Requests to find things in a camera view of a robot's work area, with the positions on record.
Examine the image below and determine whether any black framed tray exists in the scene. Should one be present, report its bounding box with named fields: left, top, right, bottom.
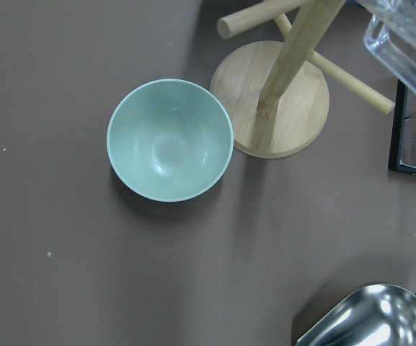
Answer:
left=388, top=81, right=416, bottom=176

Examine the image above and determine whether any light green bowl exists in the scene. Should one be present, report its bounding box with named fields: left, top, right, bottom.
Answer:
left=106, top=79, right=234, bottom=203

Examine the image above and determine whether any wooden mug tree stand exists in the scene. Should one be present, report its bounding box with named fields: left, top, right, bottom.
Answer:
left=210, top=1, right=394, bottom=159

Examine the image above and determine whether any metal scoop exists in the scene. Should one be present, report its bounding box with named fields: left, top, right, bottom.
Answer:
left=296, top=283, right=416, bottom=345

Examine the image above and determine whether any clear glass mug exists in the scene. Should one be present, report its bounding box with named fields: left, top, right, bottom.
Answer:
left=359, top=1, right=416, bottom=94

